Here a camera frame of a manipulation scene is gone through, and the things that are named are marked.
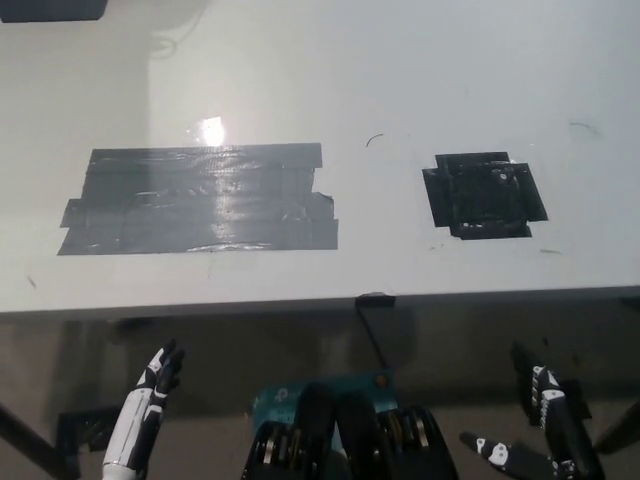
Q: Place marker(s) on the large grey duct tape patch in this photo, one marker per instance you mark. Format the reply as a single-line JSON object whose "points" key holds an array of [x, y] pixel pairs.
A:
{"points": [[200, 205]]}

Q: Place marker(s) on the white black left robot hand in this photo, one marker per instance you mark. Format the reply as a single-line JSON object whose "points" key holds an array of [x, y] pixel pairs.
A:
{"points": [[132, 425]]}

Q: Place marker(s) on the dark table leg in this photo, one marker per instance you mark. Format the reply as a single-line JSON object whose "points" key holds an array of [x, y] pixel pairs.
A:
{"points": [[30, 435]]}

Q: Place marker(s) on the small black tape square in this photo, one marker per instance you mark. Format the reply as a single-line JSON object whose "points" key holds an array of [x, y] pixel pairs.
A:
{"points": [[475, 200]]}

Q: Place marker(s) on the black box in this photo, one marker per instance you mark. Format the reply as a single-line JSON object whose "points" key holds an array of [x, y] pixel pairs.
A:
{"points": [[50, 9]]}

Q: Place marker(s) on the teal circuit board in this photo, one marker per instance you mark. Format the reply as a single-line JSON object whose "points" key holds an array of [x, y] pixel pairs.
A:
{"points": [[370, 381]]}

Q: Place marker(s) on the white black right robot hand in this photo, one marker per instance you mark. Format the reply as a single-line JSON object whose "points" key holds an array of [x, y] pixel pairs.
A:
{"points": [[565, 435]]}

